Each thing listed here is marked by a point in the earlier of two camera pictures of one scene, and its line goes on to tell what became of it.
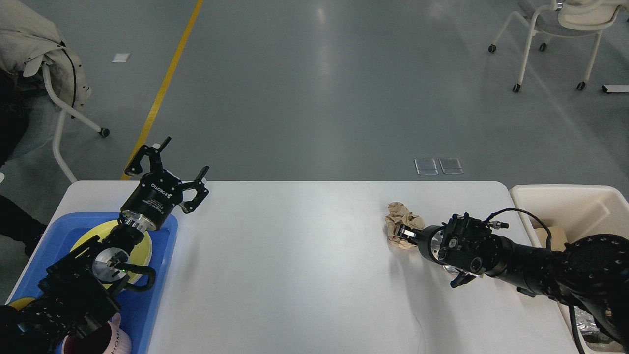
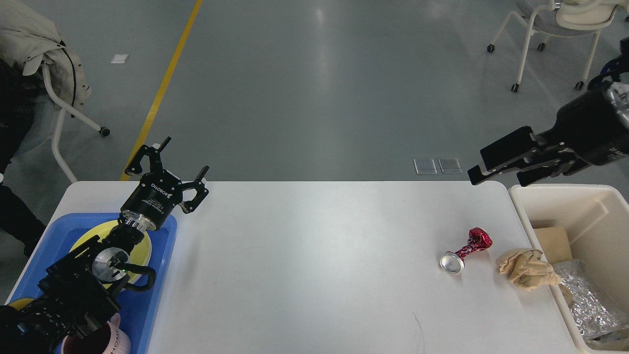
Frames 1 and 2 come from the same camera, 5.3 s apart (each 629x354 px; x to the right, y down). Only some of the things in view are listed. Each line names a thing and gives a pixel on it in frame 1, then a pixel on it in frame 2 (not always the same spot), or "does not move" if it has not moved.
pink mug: x=109 y=339 does not move
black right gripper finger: x=408 y=233 to x=519 y=146
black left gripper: x=151 y=202 does not move
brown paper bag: x=558 y=239 does not move
